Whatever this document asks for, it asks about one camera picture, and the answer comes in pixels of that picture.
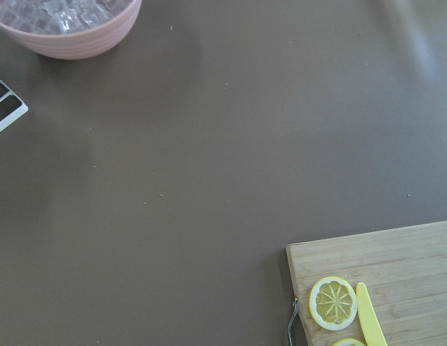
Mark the pink ribbed bowl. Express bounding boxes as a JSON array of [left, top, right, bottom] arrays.
[[0, 1, 142, 60]]

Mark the upper lemon slice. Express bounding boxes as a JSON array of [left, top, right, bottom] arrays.
[[309, 276, 358, 332]]

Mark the lemon slice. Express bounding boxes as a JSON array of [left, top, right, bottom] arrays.
[[332, 338, 366, 346], [309, 276, 358, 332]]

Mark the bamboo cutting board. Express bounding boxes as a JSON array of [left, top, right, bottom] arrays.
[[286, 221, 447, 345]]

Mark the lower lemon slice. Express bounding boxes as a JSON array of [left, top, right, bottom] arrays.
[[332, 338, 366, 346]]

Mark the yellow plastic knife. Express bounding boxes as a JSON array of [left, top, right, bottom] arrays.
[[356, 283, 388, 346]]

